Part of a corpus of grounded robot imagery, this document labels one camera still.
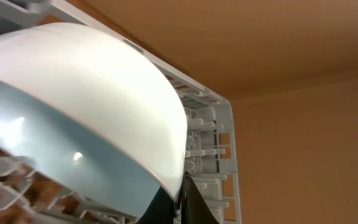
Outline light blue rice bowl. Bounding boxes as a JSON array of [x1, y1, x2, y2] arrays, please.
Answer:
[[0, 23, 187, 217]]

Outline grey dishwasher rack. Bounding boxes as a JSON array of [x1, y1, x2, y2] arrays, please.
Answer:
[[0, 0, 241, 223]]

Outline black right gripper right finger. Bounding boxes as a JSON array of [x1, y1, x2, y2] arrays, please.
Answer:
[[181, 174, 219, 224]]

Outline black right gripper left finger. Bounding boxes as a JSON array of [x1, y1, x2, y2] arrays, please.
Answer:
[[137, 187, 176, 224]]

